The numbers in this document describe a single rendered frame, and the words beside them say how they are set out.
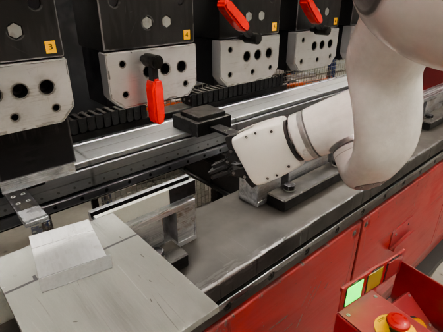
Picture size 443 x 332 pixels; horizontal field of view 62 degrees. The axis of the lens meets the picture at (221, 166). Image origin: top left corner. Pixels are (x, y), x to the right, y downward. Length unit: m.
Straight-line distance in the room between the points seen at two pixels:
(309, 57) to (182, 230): 0.44
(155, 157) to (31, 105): 0.51
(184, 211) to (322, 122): 0.30
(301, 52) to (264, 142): 0.25
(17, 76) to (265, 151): 0.37
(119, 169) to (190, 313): 0.53
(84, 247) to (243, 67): 0.39
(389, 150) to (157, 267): 0.33
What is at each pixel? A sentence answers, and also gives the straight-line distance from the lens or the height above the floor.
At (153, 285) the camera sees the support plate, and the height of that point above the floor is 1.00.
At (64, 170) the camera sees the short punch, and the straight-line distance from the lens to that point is 0.58.
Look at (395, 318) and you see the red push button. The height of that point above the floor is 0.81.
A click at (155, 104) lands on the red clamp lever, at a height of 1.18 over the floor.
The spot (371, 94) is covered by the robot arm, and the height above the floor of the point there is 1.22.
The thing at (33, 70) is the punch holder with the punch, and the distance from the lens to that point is 0.49.
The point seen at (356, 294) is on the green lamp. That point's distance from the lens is 0.79.
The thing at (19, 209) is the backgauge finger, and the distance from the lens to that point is 0.69.
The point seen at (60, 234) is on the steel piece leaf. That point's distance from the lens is 0.60.
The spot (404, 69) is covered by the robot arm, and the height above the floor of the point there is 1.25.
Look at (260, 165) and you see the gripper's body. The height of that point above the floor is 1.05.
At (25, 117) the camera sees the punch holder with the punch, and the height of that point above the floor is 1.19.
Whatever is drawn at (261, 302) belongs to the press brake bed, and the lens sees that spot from 0.81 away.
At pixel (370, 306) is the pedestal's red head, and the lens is 0.81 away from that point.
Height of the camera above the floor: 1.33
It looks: 26 degrees down
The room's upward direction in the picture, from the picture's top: straight up
